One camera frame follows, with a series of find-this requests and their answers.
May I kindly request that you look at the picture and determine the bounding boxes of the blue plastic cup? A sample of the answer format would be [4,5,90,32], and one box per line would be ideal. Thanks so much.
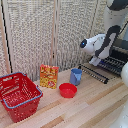
[69,68,83,87]

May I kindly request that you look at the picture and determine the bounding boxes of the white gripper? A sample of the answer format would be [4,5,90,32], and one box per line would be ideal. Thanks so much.
[88,55,103,67]

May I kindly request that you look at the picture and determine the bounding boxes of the yellow red food box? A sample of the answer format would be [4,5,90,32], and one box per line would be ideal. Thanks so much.
[39,64,60,90]

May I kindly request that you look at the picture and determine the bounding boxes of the red plastic bowl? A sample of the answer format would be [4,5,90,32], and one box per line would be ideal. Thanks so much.
[58,82,79,99]

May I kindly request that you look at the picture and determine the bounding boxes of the red shopping basket blue rim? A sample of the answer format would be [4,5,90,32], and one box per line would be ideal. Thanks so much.
[0,71,44,124]

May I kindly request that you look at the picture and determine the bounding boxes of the woven folding screen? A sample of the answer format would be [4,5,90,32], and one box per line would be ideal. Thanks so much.
[0,0,111,82]

